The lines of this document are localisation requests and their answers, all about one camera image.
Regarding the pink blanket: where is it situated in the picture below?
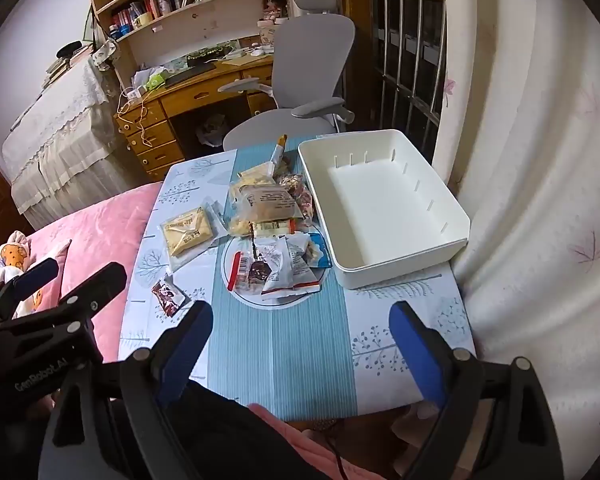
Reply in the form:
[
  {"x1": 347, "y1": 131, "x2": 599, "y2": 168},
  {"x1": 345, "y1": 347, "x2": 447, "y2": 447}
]
[{"x1": 0, "y1": 180, "x2": 166, "y2": 366}]

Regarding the trash bag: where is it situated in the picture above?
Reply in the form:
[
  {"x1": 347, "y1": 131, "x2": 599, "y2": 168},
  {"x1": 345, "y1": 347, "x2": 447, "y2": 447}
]
[{"x1": 195, "y1": 112, "x2": 228, "y2": 148}]

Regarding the row of red books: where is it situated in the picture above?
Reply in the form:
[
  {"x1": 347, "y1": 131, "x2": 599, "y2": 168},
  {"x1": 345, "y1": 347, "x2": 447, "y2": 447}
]
[{"x1": 111, "y1": 2, "x2": 151, "y2": 36}]

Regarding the white cable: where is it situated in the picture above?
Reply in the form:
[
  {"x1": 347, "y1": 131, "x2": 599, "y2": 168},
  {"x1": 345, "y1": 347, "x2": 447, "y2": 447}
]
[{"x1": 116, "y1": 85, "x2": 156, "y2": 148}]

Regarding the person's pink clothing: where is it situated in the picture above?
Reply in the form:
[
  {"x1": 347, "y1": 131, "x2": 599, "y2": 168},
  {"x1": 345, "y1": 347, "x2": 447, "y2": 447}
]
[{"x1": 247, "y1": 402, "x2": 431, "y2": 480}]

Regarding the stack of books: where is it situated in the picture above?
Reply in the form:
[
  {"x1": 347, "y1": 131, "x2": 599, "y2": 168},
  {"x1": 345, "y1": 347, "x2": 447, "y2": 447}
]
[{"x1": 42, "y1": 42, "x2": 93, "y2": 88}]

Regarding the cartoon plush toy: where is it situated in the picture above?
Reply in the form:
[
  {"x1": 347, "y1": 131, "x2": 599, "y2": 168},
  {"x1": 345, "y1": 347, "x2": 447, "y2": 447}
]
[{"x1": 0, "y1": 230, "x2": 73, "y2": 318}]

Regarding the metal window grille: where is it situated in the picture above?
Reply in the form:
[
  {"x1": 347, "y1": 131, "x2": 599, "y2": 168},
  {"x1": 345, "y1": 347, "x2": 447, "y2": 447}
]
[{"x1": 367, "y1": 0, "x2": 448, "y2": 133}]

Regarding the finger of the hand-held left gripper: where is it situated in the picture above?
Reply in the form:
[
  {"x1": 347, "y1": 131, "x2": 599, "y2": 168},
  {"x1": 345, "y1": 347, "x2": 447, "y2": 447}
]
[
  {"x1": 0, "y1": 257, "x2": 61, "y2": 321},
  {"x1": 0, "y1": 261, "x2": 128, "y2": 341}
]

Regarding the dark cloth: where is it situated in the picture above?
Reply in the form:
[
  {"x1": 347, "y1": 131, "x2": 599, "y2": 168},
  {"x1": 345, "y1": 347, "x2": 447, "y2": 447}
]
[{"x1": 170, "y1": 380, "x2": 341, "y2": 480}]

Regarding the wooden desk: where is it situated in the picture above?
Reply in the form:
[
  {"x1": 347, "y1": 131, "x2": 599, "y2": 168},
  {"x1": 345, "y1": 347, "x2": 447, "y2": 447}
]
[{"x1": 112, "y1": 52, "x2": 281, "y2": 181}]

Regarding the wooden bookshelf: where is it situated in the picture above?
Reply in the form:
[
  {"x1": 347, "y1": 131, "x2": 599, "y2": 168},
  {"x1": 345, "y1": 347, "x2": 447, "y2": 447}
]
[{"x1": 86, "y1": 0, "x2": 293, "y2": 68}]

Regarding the floral bag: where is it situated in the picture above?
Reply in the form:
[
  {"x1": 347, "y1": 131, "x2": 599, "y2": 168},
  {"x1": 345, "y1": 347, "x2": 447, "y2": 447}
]
[{"x1": 91, "y1": 37, "x2": 120, "y2": 71}]

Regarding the orange-tipped stick snack packet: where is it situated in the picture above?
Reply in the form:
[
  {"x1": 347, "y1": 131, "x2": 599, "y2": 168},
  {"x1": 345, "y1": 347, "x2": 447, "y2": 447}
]
[{"x1": 269, "y1": 134, "x2": 290, "y2": 173}]

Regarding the yellow cracker packet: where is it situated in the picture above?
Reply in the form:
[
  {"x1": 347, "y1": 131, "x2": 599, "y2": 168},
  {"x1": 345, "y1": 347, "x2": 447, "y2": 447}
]
[{"x1": 157, "y1": 199, "x2": 226, "y2": 275}]

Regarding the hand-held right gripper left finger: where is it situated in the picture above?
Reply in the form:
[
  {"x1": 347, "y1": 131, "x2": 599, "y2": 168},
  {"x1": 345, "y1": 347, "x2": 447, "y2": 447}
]
[{"x1": 45, "y1": 300, "x2": 215, "y2": 480}]

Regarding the doll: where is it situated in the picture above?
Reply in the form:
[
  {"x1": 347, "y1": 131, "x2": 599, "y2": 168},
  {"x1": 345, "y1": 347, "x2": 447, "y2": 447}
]
[{"x1": 257, "y1": 0, "x2": 291, "y2": 23}]

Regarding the white plastic bin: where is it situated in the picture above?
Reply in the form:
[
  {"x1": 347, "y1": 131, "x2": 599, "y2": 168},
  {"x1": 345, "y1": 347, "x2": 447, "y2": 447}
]
[{"x1": 298, "y1": 129, "x2": 472, "y2": 291}]

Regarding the white floral curtain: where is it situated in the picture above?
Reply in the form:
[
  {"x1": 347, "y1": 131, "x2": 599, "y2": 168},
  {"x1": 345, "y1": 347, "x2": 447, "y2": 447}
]
[{"x1": 430, "y1": 0, "x2": 600, "y2": 461}]

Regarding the grey office chair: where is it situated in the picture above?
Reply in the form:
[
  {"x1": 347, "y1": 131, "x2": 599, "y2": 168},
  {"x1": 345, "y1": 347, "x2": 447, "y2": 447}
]
[{"x1": 217, "y1": 0, "x2": 357, "y2": 152}]

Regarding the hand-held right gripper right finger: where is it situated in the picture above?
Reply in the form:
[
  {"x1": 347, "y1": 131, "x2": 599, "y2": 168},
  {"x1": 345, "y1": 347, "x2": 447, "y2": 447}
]
[{"x1": 388, "y1": 301, "x2": 566, "y2": 480}]

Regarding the black keyboard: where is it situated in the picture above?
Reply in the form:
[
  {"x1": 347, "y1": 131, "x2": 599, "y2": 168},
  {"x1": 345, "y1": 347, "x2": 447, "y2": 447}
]
[{"x1": 164, "y1": 62, "x2": 217, "y2": 86}]

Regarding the small dark red snack packet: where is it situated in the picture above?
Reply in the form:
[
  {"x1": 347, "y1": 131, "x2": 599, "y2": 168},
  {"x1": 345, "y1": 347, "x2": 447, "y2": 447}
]
[{"x1": 151, "y1": 280, "x2": 187, "y2": 317}]

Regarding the white packet with red edge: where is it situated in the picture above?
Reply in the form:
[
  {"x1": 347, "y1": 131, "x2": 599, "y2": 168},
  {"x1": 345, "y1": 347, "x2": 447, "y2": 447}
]
[{"x1": 255, "y1": 235, "x2": 323, "y2": 301}]

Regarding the lace-covered furniture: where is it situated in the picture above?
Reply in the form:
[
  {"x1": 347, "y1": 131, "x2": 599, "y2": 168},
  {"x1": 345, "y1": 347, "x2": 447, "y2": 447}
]
[{"x1": 0, "y1": 52, "x2": 146, "y2": 231}]

